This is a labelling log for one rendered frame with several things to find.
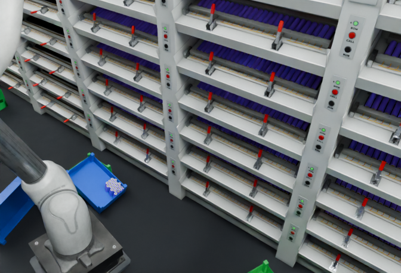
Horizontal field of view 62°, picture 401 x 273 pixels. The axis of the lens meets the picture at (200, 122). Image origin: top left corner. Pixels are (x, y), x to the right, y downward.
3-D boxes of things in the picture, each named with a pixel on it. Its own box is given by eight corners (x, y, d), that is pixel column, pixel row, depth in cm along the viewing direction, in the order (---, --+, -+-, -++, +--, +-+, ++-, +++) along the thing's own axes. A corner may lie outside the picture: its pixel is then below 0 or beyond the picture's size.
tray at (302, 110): (311, 123, 118) (314, 107, 111) (178, 72, 146) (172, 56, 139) (334, 85, 126) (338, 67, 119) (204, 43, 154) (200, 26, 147)
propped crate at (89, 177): (125, 191, 202) (127, 185, 196) (99, 214, 189) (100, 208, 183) (91, 158, 208) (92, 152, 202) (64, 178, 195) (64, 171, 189)
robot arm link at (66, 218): (57, 263, 126) (45, 227, 113) (44, 229, 138) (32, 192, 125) (99, 244, 134) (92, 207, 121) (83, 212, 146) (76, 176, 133)
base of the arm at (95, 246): (68, 284, 126) (65, 276, 123) (43, 244, 139) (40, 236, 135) (110, 254, 137) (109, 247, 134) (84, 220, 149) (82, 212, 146)
